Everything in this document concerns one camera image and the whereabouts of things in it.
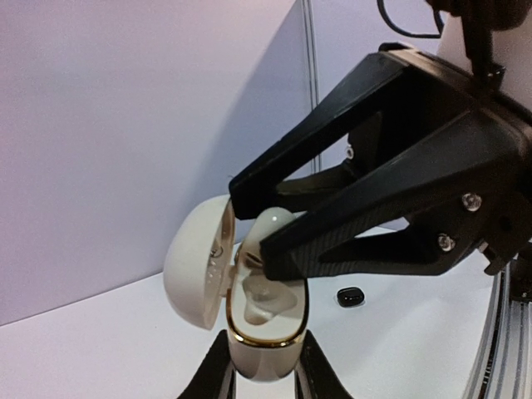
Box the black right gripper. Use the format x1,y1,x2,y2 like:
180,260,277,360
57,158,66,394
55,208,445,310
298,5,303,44
261,47,531,281

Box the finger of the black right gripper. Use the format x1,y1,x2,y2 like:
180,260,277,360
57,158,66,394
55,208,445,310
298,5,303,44
229,43,467,220

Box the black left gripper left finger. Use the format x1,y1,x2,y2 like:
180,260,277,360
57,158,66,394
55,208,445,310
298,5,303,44
178,330,236,399

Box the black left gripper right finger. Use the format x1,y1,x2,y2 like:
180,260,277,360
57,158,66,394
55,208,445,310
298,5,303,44
294,330,352,399

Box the white earbud charging case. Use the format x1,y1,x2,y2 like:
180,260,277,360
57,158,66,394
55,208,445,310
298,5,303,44
163,195,309,382

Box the large black charging case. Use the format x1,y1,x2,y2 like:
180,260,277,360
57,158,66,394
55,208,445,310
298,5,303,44
336,287,366,308

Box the white earbud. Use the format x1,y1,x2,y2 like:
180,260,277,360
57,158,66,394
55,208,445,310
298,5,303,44
231,207,305,290

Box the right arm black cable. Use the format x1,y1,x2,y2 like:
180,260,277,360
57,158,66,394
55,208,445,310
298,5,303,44
376,0,444,41

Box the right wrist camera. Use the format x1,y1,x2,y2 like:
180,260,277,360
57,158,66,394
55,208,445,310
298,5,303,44
427,0,531,84

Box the front aluminium rail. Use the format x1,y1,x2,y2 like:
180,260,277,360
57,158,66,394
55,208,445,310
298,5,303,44
462,257,531,398

